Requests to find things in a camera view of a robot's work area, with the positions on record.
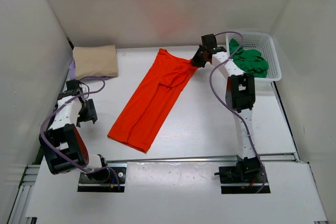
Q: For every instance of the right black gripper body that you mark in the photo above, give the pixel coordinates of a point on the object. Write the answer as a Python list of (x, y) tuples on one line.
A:
[(199, 57)]

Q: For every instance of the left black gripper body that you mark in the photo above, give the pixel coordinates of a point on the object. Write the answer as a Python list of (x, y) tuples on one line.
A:
[(90, 111)]

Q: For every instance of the purple t shirt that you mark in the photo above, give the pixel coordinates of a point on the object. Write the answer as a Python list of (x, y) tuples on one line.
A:
[(72, 71)]

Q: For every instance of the beige t shirt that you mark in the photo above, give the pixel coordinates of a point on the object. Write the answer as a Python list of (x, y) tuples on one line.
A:
[(95, 61)]

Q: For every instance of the orange t shirt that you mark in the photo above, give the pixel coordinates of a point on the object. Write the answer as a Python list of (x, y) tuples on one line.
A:
[(141, 119)]

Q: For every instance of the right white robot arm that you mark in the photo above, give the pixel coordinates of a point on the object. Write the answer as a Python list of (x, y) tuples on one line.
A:
[(239, 100)]

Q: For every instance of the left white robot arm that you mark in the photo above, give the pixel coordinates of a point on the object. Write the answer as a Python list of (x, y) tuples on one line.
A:
[(63, 147)]

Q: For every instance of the green t shirt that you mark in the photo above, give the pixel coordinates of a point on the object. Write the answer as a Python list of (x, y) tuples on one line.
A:
[(251, 61)]

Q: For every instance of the white plastic basket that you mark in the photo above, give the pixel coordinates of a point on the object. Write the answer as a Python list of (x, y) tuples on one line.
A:
[(262, 42)]

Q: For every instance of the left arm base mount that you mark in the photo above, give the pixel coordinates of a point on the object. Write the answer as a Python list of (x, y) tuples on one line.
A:
[(108, 182)]

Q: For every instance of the aluminium frame rail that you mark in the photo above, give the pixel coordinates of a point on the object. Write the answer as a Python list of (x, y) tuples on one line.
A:
[(175, 182)]

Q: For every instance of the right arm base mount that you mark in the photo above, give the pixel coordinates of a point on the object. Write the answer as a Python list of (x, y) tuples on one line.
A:
[(232, 183)]

